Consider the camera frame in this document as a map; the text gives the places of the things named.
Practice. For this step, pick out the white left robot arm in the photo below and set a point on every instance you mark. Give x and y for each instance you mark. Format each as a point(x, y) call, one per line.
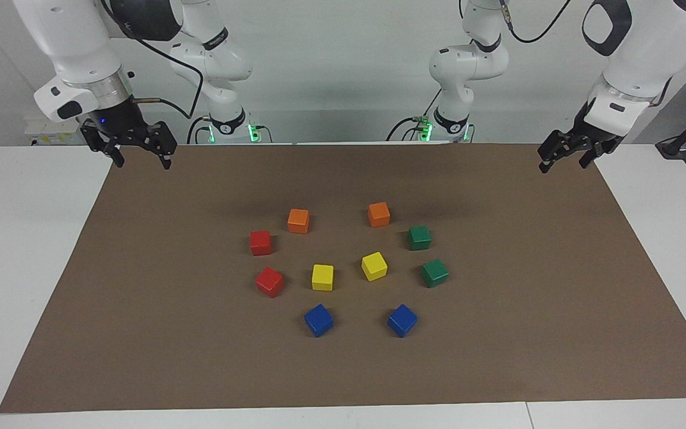
point(646, 53)

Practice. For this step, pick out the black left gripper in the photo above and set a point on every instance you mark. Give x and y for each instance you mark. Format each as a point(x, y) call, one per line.
point(581, 140)

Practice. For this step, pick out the red cube block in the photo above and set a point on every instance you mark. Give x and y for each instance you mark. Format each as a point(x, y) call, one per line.
point(260, 242)
point(269, 281)

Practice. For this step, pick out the orange cube block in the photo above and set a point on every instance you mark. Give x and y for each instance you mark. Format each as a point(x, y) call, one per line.
point(298, 220)
point(379, 214)

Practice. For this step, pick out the brown table mat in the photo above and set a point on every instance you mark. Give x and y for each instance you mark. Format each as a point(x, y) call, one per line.
point(200, 357)

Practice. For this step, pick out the green cube block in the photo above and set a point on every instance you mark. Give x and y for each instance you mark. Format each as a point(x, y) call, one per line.
point(419, 237)
point(435, 273)

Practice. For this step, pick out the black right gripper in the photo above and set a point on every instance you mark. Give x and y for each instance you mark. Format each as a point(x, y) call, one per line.
point(119, 128)

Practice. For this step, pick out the blue cube block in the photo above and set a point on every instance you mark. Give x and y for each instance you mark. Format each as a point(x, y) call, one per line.
point(402, 320)
point(318, 320)

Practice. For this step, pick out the yellow cube block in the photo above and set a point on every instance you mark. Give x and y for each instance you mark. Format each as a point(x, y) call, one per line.
point(322, 277)
point(374, 266)

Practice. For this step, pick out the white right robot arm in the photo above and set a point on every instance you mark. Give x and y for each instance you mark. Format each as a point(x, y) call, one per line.
point(75, 42)

